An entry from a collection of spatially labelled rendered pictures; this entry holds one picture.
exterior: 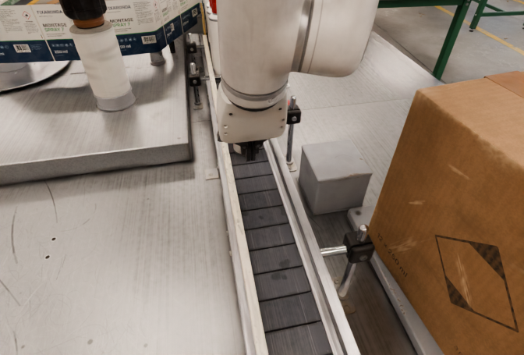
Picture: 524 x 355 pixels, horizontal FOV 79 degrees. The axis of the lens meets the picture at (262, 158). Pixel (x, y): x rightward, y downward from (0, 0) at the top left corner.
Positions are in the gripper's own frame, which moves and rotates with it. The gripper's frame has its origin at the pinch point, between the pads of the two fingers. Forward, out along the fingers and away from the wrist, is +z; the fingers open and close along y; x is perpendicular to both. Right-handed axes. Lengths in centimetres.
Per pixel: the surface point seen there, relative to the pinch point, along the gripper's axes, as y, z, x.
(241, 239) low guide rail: 4.0, -2.5, 15.9
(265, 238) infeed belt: 0.1, 1.4, 15.4
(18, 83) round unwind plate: 54, 21, -40
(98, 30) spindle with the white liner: 25.9, -1.2, -31.5
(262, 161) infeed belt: -3.0, 7.5, -1.2
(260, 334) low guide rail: 3.7, -6.8, 27.9
